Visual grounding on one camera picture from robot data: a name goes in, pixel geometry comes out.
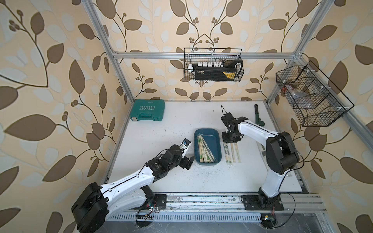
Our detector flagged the chopsticks pair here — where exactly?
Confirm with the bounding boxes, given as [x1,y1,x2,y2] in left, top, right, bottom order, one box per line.
[234,143,241,163]
[223,143,232,164]
[230,143,236,163]

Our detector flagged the teal plastic storage box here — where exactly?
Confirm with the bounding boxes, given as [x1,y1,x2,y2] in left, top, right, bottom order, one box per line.
[194,128,222,166]

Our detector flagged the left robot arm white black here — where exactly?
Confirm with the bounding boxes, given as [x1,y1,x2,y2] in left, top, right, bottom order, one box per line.
[71,139,194,233]

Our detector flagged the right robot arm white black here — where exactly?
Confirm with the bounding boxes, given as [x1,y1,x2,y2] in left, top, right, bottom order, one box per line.
[221,113,300,208]

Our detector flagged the wrapped chopsticks in box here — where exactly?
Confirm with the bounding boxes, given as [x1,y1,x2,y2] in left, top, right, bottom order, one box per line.
[197,134,216,163]

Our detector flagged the black power supply box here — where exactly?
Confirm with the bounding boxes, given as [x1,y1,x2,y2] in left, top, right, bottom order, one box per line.
[194,67,238,82]

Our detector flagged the green black hand tool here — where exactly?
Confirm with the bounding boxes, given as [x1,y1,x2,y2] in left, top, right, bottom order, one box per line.
[254,104,265,127]

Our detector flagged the green plastic tool case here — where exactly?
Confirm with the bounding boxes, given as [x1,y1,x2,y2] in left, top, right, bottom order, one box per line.
[129,100,165,121]

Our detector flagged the plastic bag in basket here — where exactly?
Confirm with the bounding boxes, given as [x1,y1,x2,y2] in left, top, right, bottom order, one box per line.
[286,83,309,100]

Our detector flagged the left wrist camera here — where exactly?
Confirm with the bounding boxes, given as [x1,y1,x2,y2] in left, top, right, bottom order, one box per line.
[180,138,191,157]

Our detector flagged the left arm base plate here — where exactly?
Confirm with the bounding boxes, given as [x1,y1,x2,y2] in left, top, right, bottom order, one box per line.
[136,194,167,211]

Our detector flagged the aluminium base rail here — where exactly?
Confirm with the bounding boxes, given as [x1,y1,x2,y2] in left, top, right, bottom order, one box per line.
[106,193,326,223]

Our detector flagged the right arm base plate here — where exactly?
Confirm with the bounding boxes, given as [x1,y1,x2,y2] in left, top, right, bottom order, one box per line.
[241,194,284,211]

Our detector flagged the black wire basket back wall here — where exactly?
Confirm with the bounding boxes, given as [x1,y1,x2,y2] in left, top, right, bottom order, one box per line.
[183,47,244,82]

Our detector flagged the black wire basket wall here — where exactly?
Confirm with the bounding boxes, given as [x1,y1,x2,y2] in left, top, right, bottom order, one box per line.
[275,61,355,127]
[183,47,244,82]

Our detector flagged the black wire basket right wall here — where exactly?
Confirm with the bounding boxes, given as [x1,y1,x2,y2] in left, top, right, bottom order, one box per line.
[275,61,355,127]

